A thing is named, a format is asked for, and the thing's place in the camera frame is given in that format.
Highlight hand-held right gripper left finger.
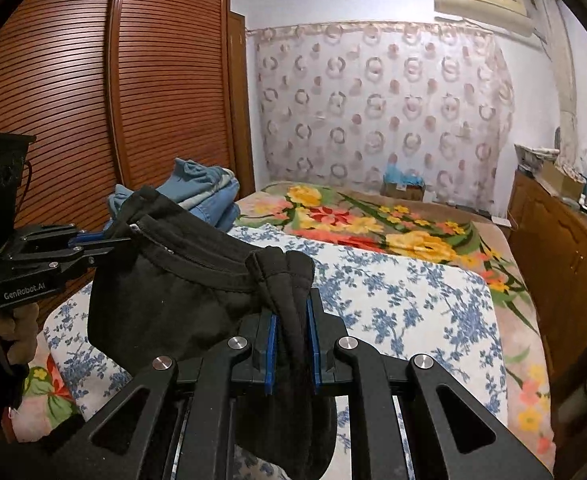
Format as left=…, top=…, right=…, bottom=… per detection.
left=58, top=310, right=280, bottom=480

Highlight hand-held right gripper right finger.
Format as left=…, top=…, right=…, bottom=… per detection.
left=306, top=287, right=554, bottom=480

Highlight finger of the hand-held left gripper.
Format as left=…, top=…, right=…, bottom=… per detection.
left=36, top=237, right=133, bottom=276
left=16, top=223, right=107, bottom=252

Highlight black pants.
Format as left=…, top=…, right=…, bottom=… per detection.
left=88, top=186, right=339, bottom=480

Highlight person's left hand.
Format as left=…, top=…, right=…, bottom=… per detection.
left=0, top=301, right=40, bottom=367

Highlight white blue floral quilt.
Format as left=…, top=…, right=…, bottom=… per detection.
left=44, top=225, right=509, bottom=480

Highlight faded light blue folded jeans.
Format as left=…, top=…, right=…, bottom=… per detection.
left=156, top=157, right=239, bottom=212

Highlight blue denim folded jeans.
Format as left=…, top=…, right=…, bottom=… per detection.
left=106, top=181, right=242, bottom=234

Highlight colourful floral blanket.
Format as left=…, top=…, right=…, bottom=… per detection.
left=24, top=182, right=559, bottom=476

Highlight wooden louvered wardrobe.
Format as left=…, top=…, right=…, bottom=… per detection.
left=0, top=0, right=257, bottom=271

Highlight blue plastic bag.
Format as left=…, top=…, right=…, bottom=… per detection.
left=383, top=164, right=425, bottom=188

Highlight circle patterned curtain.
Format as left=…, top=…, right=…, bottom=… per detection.
left=246, top=22, right=517, bottom=211

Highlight wooden dresser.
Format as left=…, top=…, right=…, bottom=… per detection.
left=506, top=167, right=587, bottom=401

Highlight open cardboard box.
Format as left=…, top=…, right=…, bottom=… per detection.
left=538, top=160, right=585, bottom=199

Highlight wrapped air conditioner pipe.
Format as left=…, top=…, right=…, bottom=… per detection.
left=532, top=0, right=580, bottom=161

